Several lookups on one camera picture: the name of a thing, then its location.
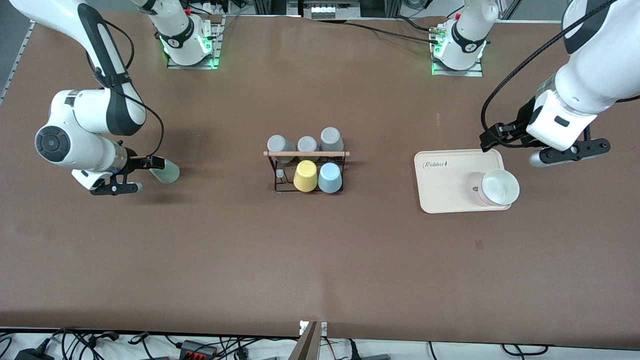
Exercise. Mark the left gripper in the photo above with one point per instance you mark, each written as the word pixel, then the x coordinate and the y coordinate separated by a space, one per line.
pixel 521 123

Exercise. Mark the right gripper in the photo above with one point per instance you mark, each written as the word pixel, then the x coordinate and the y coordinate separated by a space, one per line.
pixel 131 162

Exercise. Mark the pale green cup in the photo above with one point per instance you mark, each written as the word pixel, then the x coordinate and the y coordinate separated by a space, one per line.
pixel 170 175

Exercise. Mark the light blue cup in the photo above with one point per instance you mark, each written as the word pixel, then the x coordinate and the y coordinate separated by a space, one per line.
pixel 330 179

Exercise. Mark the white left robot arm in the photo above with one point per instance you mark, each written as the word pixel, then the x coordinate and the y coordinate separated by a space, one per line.
pixel 600 65

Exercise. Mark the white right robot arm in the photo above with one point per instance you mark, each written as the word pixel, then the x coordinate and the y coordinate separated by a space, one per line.
pixel 75 110

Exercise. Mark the white bowl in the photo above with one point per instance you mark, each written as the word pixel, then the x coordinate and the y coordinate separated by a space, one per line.
pixel 500 187

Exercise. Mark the cream plastic tray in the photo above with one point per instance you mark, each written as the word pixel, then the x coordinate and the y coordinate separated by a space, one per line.
pixel 450 185

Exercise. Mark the grey cup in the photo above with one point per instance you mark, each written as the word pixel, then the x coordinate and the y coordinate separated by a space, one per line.
pixel 331 139
pixel 281 145
pixel 308 144

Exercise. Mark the yellow cup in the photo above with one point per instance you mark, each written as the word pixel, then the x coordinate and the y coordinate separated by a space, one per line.
pixel 306 177

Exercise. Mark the black orange connector block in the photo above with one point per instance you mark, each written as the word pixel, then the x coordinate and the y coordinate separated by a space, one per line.
pixel 199 349

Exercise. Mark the white power strip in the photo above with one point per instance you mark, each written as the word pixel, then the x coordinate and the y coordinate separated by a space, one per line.
pixel 330 10

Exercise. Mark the black power adapter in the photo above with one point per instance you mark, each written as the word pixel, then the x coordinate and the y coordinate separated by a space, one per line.
pixel 35 354

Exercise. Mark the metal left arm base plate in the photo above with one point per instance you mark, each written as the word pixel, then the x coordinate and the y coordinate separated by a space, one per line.
pixel 475 72

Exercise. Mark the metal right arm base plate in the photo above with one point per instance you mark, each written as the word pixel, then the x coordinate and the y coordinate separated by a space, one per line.
pixel 216 47

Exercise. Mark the aluminium table edge rail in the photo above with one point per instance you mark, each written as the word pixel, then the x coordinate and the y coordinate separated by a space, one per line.
pixel 17 60

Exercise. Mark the aluminium frame profile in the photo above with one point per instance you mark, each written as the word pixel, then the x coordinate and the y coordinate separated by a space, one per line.
pixel 270 6

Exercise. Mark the white post bracket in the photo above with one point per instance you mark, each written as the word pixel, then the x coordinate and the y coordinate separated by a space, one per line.
pixel 322 327

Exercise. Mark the grey camera post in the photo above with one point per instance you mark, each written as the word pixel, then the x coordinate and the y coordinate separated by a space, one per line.
pixel 306 345

